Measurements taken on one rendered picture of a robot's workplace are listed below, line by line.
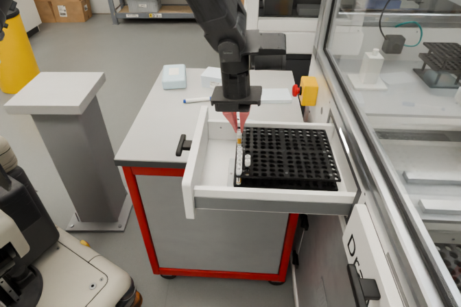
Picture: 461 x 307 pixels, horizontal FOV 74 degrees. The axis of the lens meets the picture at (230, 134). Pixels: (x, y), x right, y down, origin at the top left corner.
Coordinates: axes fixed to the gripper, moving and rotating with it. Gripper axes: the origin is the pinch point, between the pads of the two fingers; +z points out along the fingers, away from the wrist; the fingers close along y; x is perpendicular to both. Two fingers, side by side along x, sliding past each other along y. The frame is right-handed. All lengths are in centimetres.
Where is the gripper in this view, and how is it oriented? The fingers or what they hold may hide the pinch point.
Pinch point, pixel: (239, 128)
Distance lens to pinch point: 69.2
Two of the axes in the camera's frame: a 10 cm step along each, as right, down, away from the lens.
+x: 1.4, -5.9, 7.9
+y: 9.9, 0.2, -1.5
